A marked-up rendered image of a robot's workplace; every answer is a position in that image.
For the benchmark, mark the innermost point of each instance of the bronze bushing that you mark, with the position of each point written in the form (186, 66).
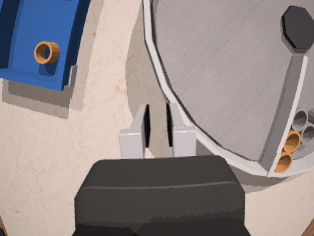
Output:
(40, 49)
(284, 163)
(293, 142)

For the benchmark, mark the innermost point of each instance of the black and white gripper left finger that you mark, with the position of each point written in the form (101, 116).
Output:
(131, 140)

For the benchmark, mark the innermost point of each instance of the grey metal ring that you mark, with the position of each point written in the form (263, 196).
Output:
(307, 133)
(301, 119)
(311, 115)

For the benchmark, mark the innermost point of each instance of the blue crate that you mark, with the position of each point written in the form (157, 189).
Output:
(25, 23)

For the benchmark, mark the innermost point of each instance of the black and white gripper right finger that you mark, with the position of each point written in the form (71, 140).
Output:
(183, 137)

